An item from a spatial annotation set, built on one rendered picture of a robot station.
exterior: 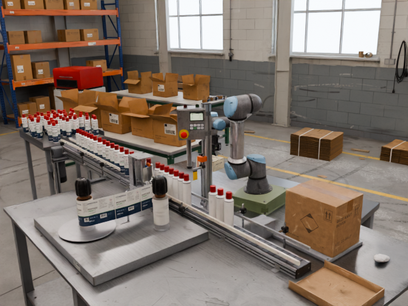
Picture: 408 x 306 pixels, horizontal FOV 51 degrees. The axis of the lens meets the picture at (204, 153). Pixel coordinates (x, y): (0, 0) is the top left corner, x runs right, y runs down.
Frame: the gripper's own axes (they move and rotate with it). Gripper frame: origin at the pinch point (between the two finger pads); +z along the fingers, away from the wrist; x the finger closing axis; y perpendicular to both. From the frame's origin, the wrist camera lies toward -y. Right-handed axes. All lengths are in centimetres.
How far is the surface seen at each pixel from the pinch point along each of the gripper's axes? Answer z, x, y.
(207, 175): -5.6, -36.0, 28.7
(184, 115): -44, -46, 19
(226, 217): 4, -57, 60
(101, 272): 12, -126, 42
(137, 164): -9, -55, -14
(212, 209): 5, -55, 48
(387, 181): 100, 305, 32
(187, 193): 3, -50, 25
